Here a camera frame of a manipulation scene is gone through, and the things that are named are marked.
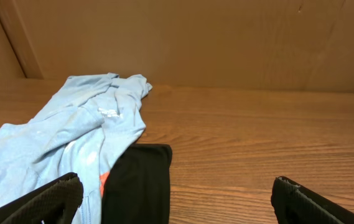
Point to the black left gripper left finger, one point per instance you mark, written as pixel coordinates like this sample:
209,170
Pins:
55,202

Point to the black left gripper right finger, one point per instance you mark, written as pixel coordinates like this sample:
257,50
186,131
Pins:
295,204

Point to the light blue t-shirt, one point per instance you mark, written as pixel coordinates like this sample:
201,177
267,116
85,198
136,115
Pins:
84,128

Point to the black garment with logo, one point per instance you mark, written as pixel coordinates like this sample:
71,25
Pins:
137,189

